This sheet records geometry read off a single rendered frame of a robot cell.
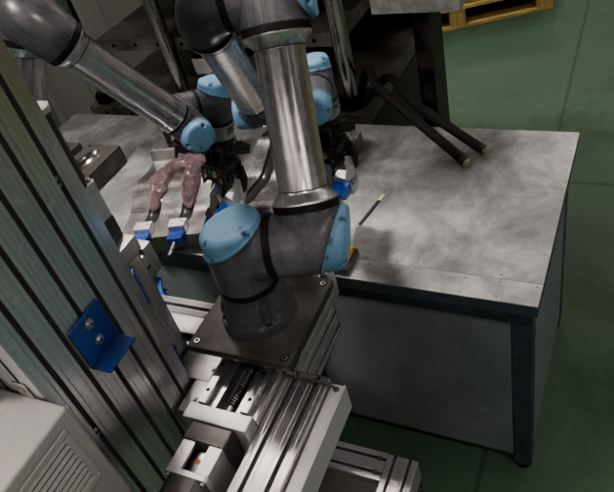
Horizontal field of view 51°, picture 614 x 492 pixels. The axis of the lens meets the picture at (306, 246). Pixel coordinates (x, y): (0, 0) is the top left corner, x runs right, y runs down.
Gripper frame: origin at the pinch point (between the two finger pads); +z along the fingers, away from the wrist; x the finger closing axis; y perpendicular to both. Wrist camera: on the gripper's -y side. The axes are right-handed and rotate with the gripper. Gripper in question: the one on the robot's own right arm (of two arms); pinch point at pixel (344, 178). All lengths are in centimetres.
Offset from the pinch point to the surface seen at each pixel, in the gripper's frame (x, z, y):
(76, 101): -266, 70, -148
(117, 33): -129, -9, -72
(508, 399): 44, 61, 16
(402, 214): 12.7, 15.0, -5.1
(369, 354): 4, 53, 16
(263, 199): -24.3, 6.3, 4.6
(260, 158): -33.0, 4.3, -11.6
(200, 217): -42.9, 9.5, 11.4
